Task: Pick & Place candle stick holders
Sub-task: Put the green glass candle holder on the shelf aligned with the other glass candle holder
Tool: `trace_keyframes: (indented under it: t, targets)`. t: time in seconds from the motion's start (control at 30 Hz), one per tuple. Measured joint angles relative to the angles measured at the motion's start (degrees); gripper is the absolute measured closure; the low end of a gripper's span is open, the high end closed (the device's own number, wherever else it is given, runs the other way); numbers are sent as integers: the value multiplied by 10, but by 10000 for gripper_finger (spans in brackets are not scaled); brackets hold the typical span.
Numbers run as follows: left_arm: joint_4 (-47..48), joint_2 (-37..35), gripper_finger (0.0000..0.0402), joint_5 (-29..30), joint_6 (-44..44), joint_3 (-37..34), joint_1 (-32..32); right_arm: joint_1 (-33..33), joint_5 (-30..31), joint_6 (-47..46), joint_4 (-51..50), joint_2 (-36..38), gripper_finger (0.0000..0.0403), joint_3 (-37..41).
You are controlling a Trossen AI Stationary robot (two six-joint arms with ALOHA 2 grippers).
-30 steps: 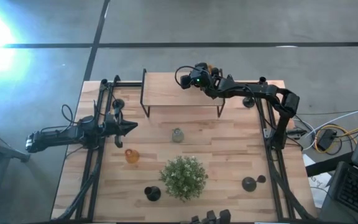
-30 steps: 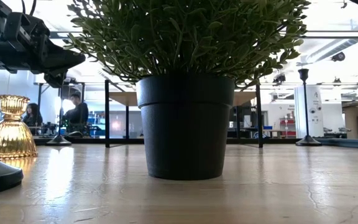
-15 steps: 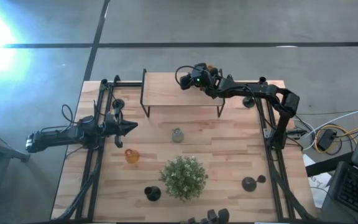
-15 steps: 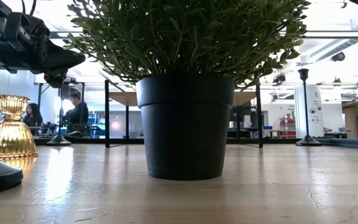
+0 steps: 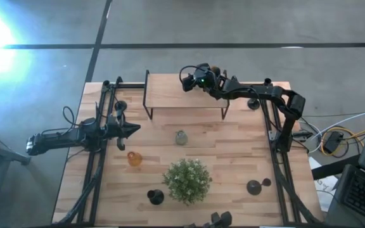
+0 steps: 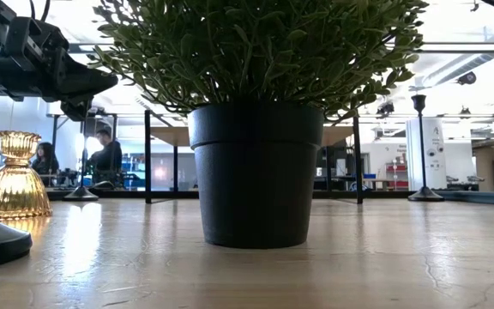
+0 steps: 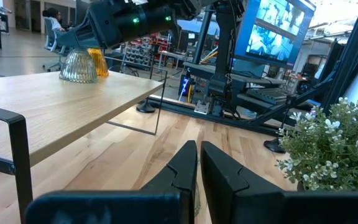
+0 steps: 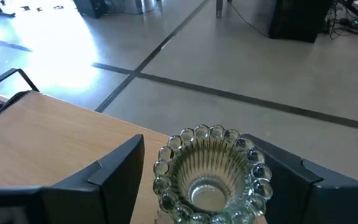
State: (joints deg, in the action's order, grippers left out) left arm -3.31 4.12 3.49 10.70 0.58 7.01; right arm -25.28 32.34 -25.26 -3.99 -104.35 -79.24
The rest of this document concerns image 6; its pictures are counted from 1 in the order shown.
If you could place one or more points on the amber ribbed glass candle holder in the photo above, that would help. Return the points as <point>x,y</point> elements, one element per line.
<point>15,189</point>

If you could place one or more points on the green artificial plant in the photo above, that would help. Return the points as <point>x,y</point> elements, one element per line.
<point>251,51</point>

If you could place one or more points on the black ceiling spotlight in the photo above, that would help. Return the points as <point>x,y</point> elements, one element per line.
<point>468,78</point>

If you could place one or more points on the white column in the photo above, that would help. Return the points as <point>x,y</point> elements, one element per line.
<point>435,171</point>

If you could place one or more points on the black plant pot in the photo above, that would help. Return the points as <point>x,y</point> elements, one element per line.
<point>255,180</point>

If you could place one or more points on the person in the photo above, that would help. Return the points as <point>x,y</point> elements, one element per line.
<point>109,159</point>
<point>45,165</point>

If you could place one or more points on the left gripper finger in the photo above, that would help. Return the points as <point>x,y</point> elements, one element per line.
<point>88,77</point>
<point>88,91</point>

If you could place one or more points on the tall black candlestick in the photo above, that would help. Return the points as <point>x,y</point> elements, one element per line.
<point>425,195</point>

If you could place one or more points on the red storage shelf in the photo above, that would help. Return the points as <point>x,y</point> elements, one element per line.
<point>397,184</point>

